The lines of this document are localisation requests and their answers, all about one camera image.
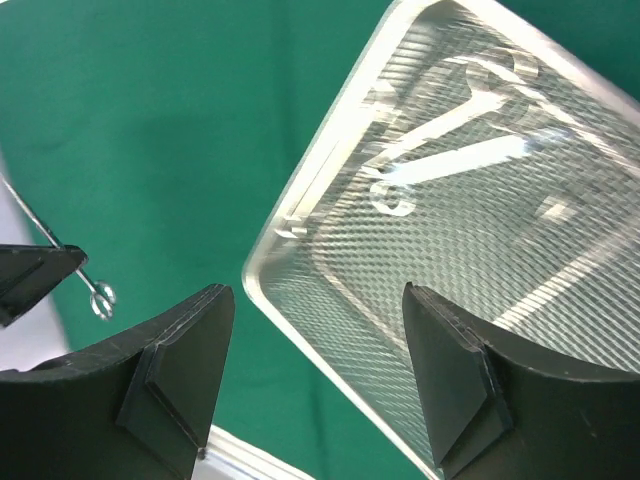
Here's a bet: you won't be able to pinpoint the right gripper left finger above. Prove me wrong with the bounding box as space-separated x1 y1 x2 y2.
1 284 235 479

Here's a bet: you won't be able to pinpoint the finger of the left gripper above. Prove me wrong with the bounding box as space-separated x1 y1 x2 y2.
1 244 87 328

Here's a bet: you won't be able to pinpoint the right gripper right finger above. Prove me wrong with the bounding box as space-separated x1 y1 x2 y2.
402 284 639 479

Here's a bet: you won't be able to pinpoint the steel forceps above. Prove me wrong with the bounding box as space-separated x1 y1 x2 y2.
1 175 117 321

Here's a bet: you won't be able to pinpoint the green surgical drape cloth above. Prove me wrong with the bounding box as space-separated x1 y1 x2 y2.
1 1 639 479

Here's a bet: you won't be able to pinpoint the wire mesh instrument tray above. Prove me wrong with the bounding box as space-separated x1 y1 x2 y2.
243 1 639 479

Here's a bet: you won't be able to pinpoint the steel clamp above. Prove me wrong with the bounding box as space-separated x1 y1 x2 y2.
370 47 539 163

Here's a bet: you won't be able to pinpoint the steel surgical scissors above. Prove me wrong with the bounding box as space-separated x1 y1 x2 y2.
361 128 572 217

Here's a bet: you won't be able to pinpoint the aluminium front rail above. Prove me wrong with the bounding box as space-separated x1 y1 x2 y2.
192 425 313 480

